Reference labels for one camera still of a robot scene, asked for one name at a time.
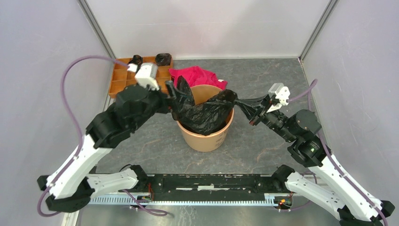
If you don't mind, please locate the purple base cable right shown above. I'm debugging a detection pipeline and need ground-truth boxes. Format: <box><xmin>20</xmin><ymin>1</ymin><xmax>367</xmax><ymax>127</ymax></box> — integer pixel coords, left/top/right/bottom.
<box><xmin>277</xmin><ymin>173</ymin><xmax>318</xmax><ymax>213</ymax></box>

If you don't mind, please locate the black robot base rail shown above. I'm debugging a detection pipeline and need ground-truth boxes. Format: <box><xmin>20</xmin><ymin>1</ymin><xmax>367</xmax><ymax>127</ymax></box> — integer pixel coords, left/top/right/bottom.
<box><xmin>128</xmin><ymin>169</ymin><xmax>291</xmax><ymax>202</ymax></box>

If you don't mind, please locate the red crumpled cloth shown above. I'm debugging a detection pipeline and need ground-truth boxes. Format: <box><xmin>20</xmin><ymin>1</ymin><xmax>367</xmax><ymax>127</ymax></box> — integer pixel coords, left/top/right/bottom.
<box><xmin>168</xmin><ymin>66</ymin><xmax>228</xmax><ymax>90</ymax></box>

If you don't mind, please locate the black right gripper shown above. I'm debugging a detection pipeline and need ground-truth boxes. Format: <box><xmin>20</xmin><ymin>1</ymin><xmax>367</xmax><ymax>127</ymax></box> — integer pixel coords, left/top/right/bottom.
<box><xmin>233</xmin><ymin>93</ymin><xmax>295</xmax><ymax>142</ymax></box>

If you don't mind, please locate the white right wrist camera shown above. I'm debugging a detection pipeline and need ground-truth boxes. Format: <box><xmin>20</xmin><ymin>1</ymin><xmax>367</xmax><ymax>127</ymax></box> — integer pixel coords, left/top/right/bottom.
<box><xmin>267</xmin><ymin>83</ymin><xmax>290</xmax><ymax>113</ymax></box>

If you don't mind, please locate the orange plastic trash bin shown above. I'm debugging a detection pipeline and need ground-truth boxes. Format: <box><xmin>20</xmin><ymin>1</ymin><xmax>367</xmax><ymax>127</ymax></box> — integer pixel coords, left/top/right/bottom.
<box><xmin>177</xmin><ymin>85</ymin><xmax>234</xmax><ymax>152</ymax></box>

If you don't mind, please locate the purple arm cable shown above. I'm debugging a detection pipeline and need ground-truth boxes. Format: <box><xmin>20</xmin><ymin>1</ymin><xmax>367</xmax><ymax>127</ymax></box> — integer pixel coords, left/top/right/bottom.
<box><xmin>37</xmin><ymin>55</ymin><xmax>130</xmax><ymax>218</ymax></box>
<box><xmin>287</xmin><ymin>78</ymin><xmax>389</xmax><ymax>226</ymax></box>

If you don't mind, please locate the dark rolled item back right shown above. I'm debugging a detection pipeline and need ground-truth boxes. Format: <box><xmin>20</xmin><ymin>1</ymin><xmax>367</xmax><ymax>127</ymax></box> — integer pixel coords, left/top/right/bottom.
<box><xmin>155</xmin><ymin>53</ymin><xmax>172</xmax><ymax>66</ymax></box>

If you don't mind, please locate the black plastic trash bag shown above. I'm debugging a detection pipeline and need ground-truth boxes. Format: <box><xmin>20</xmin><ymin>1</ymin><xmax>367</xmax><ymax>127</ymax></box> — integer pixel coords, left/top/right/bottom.
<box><xmin>165</xmin><ymin>75</ymin><xmax>238</xmax><ymax>136</ymax></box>

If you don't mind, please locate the black rolled item back left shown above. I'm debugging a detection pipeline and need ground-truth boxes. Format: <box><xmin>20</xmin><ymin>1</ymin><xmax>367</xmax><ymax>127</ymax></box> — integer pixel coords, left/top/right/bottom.
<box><xmin>128</xmin><ymin>55</ymin><xmax>143</xmax><ymax>65</ymax></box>

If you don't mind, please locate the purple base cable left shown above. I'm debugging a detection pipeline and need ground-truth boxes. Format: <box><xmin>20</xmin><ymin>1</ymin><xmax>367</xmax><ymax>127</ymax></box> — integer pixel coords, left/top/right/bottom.
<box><xmin>121</xmin><ymin>189</ymin><xmax>168</xmax><ymax>218</ymax></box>

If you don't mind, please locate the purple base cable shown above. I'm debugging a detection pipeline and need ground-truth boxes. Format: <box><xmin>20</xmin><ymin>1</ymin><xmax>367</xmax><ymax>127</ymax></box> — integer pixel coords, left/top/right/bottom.
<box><xmin>277</xmin><ymin>173</ymin><xmax>318</xmax><ymax>213</ymax></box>
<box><xmin>121</xmin><ymin>189</ymin><xmax>168</xmax><ymax>218</ymax></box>

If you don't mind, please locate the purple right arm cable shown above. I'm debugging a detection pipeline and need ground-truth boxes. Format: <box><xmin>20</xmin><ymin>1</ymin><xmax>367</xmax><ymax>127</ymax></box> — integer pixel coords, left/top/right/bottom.
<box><xmin>287</xmin><ymin>78</ymin><xmax>389</xmax><ymax>226</ymax></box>

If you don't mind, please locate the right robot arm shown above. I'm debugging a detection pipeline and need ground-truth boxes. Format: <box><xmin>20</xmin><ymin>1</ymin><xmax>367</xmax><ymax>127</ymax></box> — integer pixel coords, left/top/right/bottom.
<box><xmin>235</xmin><ymin>96</ymin><xmax>395</xmax><ymax>226</ymax></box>

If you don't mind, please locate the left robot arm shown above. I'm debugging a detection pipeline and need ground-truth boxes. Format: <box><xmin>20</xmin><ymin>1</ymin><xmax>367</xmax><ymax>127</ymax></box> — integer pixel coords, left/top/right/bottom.
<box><xmin>37</xmin><ymin>85</ymin><xmax>169</xmax><ymax>214</ymax></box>

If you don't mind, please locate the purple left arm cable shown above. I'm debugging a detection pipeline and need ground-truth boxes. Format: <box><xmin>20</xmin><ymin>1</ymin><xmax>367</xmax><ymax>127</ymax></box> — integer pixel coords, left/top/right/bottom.
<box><xmin>37</xmin><ymin>55</ymin><xmax>130</xmax><ymax>218</ymax></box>

